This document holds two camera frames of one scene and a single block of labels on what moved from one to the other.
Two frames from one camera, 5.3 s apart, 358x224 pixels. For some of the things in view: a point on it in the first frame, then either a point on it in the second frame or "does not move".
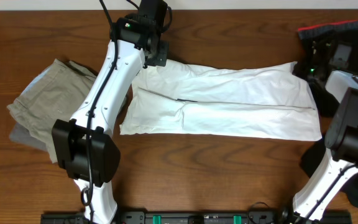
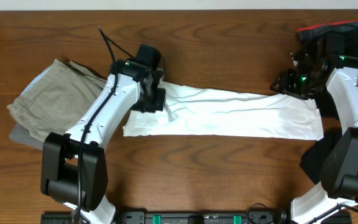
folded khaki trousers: (54, 93) does not move
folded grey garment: (20, 134) does not move
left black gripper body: (160, 55) -> (154, 102)
